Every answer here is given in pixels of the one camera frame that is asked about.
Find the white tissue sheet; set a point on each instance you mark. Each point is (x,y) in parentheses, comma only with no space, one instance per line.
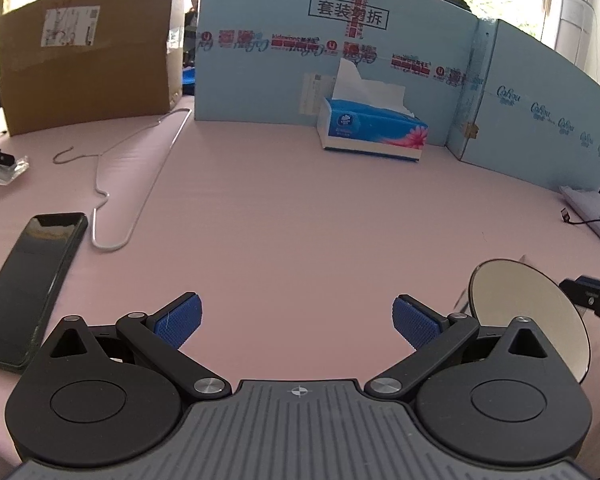
(365,87)

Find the blue tissue box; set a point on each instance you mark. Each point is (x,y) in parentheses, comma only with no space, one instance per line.
(370,133)

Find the round white cup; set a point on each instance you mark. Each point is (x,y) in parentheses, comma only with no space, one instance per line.
(520,295)

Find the white air conditioner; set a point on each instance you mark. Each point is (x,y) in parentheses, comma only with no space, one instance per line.
(572,25)

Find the white plastic bag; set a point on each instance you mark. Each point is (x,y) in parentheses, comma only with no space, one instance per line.
(592,202)

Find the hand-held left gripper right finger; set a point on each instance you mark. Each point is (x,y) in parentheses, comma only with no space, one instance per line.
(415,321)

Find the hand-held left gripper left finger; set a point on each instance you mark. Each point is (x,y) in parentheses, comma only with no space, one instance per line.
(180,321)

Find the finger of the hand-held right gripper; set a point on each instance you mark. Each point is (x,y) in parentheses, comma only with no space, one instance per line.
(587,291)

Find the small light blue cardboard panel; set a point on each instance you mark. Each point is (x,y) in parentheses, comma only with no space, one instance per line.
(530,135)

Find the black smartphone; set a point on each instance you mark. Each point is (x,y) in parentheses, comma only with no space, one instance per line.
(35,285)

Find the brown cardboard box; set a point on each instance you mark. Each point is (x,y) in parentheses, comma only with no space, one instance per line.
(90,70)

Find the clear plastic piece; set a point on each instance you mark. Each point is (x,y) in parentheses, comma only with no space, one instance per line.
(5,172)

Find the large light blue cardboard panel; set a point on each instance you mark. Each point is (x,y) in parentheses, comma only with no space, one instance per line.
(280,75)

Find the blue object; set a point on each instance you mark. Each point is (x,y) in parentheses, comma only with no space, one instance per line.
(189,78)

